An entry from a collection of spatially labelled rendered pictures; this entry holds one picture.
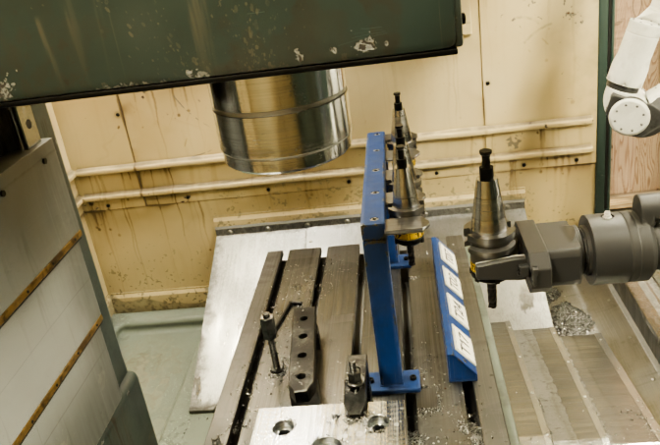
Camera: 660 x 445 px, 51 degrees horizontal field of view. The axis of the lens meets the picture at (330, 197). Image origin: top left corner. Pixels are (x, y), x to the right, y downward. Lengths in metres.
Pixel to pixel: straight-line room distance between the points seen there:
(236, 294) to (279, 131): 1.20
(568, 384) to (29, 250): 1.05
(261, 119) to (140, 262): 1.47
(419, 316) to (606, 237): 0.64
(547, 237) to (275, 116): 0.37
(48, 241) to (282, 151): 0.52
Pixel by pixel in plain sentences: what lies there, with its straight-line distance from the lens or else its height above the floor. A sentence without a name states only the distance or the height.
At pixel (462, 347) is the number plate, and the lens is 1.28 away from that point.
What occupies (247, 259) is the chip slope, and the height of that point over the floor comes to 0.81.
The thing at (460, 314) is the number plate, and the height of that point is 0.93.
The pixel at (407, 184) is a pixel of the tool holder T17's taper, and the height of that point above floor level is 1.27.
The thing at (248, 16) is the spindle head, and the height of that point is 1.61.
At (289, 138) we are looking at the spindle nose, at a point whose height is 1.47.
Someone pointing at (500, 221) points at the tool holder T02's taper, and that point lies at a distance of 0.86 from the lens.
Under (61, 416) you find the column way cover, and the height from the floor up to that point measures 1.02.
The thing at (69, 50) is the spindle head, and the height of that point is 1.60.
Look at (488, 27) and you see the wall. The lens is 1.83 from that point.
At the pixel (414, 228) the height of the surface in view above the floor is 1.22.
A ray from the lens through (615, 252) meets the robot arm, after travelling 0.88.
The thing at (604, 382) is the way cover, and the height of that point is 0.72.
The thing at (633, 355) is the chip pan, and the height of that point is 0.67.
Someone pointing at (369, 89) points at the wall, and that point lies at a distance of 1.84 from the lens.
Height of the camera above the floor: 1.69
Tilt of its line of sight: 23 degrees down
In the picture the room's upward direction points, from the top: 8 degrees counter-clockwise
